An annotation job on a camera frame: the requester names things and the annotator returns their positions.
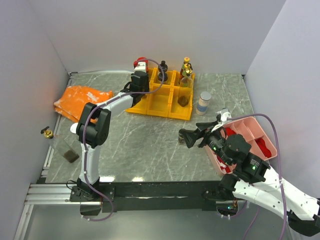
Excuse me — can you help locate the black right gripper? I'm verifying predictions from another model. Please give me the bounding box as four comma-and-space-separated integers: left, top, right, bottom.
178, 120, 232, 165

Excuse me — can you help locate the small black cap shaker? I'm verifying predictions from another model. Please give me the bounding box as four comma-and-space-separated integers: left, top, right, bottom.
178, 132, 185, 145

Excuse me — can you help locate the chili sauce bottle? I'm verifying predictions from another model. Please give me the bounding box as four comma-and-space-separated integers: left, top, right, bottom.
183, 57, 192, 69
178, 64, 186, 84

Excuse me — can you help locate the glass oil bottle gold spout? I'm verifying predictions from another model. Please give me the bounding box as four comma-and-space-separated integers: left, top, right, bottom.
177, 68, 193, 107

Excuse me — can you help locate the red lid sauce jar back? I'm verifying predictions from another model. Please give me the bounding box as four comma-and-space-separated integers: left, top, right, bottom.
135, 57, 148, 64

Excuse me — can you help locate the white powder bottle black cap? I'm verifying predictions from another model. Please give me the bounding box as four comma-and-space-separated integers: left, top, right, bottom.
158, 60, 168, 73

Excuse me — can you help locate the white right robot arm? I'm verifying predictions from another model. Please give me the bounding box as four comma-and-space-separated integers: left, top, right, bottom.
178, 122, 320, 237

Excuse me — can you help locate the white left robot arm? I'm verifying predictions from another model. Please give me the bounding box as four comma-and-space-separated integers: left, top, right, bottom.
70, 71, 150, 201

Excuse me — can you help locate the yellow bin back left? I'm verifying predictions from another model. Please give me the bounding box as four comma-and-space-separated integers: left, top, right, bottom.
148, 67, 158, 86

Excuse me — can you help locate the yellow bin front right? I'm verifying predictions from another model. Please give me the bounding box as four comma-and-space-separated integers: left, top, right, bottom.
168, 86, 193, 121

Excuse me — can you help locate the white peppercorn jar silver lid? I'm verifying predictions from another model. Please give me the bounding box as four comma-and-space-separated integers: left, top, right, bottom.
196, 91, 212, 116

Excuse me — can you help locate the red santa toy front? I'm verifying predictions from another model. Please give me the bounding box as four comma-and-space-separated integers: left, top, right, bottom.
216, 155, 236, 174

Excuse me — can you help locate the red santa toy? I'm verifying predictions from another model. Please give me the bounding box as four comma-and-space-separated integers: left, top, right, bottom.
255, 138, 272, 158
216, 155, 236, 174

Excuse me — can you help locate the pink divided organizer tray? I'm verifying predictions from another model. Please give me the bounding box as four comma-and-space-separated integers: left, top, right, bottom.
204, 116, 278, 177

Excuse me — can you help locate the red santa toy back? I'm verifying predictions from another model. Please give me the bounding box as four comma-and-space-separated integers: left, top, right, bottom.
255, 138, 272, 158

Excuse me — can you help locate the orange white cloth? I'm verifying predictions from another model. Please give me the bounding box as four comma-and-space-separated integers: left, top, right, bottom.
53, 85, 114, 123

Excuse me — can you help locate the silver cap spice bottle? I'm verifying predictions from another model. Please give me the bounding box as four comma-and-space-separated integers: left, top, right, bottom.
70, 122, 78, 134

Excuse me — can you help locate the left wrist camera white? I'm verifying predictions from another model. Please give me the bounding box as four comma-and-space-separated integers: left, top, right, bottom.
133, 60, 148, 73

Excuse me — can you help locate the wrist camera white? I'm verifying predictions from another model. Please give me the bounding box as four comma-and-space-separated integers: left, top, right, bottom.
133, 60, 148, 73
211, 108, 232, 132

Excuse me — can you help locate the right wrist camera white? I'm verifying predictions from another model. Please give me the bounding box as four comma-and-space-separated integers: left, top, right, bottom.
211, 108, 232, 132

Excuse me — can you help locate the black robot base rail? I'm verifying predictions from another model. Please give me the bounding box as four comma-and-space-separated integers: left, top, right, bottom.
69, 180, 244, 216

